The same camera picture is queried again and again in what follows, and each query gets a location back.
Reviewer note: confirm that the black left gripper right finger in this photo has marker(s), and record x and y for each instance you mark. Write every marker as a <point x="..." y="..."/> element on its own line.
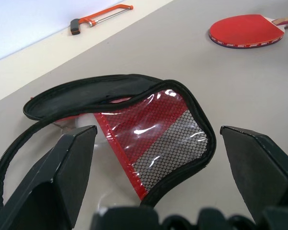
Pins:
<point x="261" y="172"/>

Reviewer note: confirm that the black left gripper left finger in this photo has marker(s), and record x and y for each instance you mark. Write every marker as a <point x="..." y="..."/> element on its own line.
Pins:
<point x="45" y="182"/>

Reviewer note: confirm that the red black paddle case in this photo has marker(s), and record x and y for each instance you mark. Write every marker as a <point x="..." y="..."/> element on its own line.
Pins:
<point x="158" y="134"/>

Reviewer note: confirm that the red table tennis paddle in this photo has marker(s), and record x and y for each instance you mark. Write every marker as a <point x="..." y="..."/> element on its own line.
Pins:
<point x="244" y="28"/>

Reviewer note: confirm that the white ping pong ball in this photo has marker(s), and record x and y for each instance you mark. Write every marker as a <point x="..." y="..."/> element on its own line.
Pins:
<point x="84" y="122"/>

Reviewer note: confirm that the orange black hacksaw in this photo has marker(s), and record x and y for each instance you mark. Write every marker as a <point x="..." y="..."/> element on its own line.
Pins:
<point x="86" y="21"/>

